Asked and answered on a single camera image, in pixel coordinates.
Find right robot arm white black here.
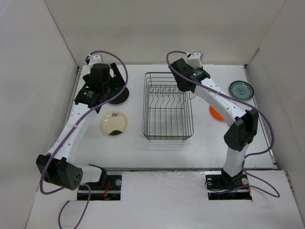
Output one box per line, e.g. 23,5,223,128
169,58,258,190

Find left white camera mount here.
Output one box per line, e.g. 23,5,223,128
85,53,104,67

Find blue patterned ceramic plate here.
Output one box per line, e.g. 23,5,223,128
229,81,254,101

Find orange round plate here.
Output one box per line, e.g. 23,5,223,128
209,106,225,123

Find cream plate with flower pattern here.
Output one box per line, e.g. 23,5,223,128
100,112,128,137

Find grey wire dish rack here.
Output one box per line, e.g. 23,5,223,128
142,72,194,141

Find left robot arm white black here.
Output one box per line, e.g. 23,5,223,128
36,63,126,195

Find clear glass plate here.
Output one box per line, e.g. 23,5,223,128
185,92,196,100

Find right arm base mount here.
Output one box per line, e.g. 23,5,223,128
204,171,252,200

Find black round plate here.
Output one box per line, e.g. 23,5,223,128
107,86,130,105

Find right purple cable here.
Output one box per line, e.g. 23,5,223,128
166,50,281,198

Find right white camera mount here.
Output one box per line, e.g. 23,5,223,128
186,52,203,68

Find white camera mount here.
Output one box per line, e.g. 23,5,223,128
85,53,104,67
186,52,203,68

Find purple cable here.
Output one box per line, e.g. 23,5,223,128
166,50,281,198
39,50,129,229

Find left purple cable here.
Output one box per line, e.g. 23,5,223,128
39,50,129,229

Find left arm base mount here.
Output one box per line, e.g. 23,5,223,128
88,172,122,201

